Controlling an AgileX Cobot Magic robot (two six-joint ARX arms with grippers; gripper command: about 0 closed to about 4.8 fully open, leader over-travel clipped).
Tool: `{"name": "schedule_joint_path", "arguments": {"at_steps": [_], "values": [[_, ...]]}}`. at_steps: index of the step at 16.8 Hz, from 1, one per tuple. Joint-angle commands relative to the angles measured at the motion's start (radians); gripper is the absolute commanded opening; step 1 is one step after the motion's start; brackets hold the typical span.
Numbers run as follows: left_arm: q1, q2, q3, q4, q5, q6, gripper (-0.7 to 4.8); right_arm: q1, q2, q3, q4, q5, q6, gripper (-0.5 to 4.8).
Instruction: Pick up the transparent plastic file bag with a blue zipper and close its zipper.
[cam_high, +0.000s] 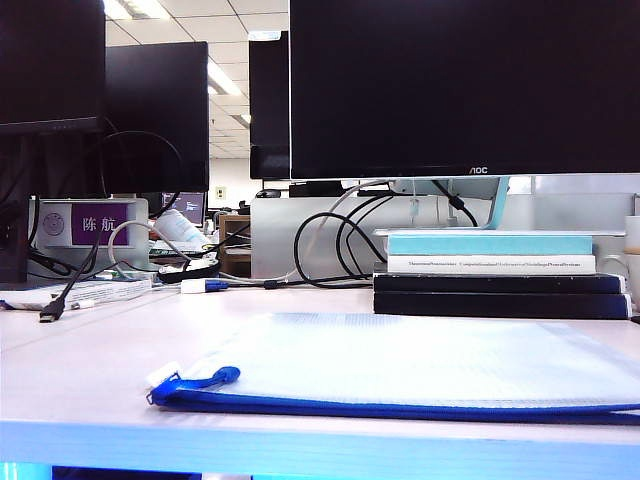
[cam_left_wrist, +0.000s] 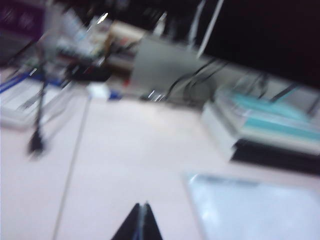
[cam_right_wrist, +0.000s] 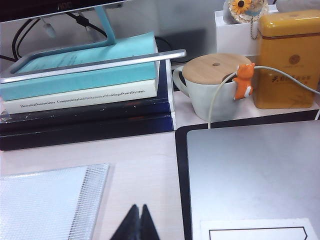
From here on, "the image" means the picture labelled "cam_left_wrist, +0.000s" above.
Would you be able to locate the flat black desk gadget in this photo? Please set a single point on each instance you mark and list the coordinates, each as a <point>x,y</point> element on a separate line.
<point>87,73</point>

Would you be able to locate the white video adapter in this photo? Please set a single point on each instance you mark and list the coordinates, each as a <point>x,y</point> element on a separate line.
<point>98,90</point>

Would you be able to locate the large black monitor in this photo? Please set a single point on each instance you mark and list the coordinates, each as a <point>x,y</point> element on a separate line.
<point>262,30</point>

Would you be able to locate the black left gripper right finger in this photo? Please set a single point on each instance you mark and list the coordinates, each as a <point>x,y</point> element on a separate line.
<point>151,226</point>

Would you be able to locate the wooden desk shelf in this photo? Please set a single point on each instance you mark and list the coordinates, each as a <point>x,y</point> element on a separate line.
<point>120,32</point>

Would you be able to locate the transparent mesh file bag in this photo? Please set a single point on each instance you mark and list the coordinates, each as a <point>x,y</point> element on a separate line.
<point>250,212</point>

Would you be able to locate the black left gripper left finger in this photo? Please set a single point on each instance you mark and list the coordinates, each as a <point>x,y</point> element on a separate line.
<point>130,226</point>

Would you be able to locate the teal book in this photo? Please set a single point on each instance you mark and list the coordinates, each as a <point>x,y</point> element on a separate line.
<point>275,117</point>

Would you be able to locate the silver computer box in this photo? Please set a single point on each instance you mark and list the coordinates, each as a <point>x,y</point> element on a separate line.
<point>162,65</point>

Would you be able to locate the purple and white name sign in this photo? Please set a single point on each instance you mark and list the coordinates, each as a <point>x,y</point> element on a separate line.
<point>20,20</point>

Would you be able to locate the white printed paper booklet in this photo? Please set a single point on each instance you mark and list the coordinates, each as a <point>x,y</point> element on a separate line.
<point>15,105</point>

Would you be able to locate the plastic tissue packet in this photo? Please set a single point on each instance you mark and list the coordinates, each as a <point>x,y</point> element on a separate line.
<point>75,30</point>

